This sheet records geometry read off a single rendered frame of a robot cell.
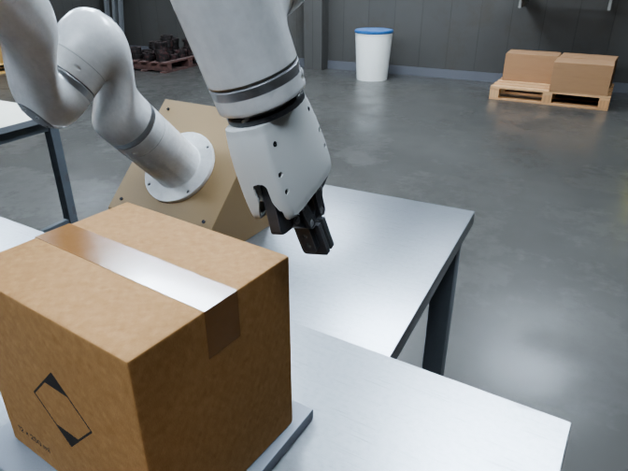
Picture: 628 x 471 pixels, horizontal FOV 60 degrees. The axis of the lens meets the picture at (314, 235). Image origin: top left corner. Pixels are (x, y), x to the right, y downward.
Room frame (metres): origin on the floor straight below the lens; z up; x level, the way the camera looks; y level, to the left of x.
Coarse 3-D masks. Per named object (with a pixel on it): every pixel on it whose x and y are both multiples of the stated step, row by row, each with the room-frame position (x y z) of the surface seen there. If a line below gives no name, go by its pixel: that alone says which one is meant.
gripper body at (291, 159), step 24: (240, 120) 0.47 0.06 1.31; (264, 120) 0.46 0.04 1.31; (288, 120) 0.48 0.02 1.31; (312, 120) 0.52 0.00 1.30; (240, 144) 0.46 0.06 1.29; (264, 144) 0.46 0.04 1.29; (288, 144) 0.48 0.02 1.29; (312, 144) 0.51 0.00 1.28; (240, 168) 0.47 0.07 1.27; (264, 168) 0.46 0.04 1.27; (288, 168) 0.47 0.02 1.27; (312, 168) 0.50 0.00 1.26; (288, 192) 0.46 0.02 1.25; (312, 192) 0.50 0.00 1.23; (288, 216) 0.46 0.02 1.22
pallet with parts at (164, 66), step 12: (168, 36) 9.02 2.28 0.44; (132, 48) 8.68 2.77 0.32; (156, 48) 8.50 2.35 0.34; (168, 48) 9.00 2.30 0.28; (180, 48) 9.47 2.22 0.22; (144, 60) 8.61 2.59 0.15; (156, 60) 8.52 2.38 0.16; (168, 60) 8.57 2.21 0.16; (180, 60) 8.70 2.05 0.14; (192, 60) 8.96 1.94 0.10; (168, 72) 8.41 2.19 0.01
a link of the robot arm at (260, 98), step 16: (272, 80) 0.46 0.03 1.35; (288, 80) 0.47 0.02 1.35; (304, 80) 0.49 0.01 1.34; (224, 96) 0.46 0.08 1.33; (240, 96) 0.46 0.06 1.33; (256, 96) 0.45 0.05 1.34; (272, 96) 0.46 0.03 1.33; (288, 96) 0.47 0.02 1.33; (224, 112) 0.47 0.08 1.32; (240, 112) 0.46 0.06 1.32; (256, 112) 0.46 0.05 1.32
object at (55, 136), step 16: (0, 112) 2.69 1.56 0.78; (16, 112) 2.69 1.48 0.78; (0, 128) 2.41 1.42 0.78; (16, 128) 2.48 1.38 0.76; (32, 128) 2.60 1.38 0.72; (48, 128) 2.68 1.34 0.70; (0, 144) 2.44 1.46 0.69; (48, 144) 2.70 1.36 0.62; (64, 160) 2.72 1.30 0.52; (64, 176) 2.70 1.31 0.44; (64, 192) 2.68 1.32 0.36; (64, 208) 2.69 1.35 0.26; (64, 224) 2.66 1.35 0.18
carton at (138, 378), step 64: (0, 256) 0.57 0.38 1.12; (64, 256) 0.57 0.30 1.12; (128, 256) 0.57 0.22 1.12; (192, 256) 0.57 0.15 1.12; (256, 256) 0.57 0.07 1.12; (0, 320) 0.51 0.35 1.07; (64, 320) 0.44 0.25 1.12; (128, 320) 0.44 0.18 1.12; (192, 320) 0.44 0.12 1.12; (256, 320) 0.52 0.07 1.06; (0, 384) 0.54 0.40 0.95; (64, 384) 0.44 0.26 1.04; (128, 384) 0.38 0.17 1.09; (192, 384) 0.43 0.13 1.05; (256, 384) 0.51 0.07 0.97; (64, 448) 0.47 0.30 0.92; (128, 448) 0.39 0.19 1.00; (192, 448) 0.42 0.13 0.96; (256, 448) 0.51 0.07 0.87
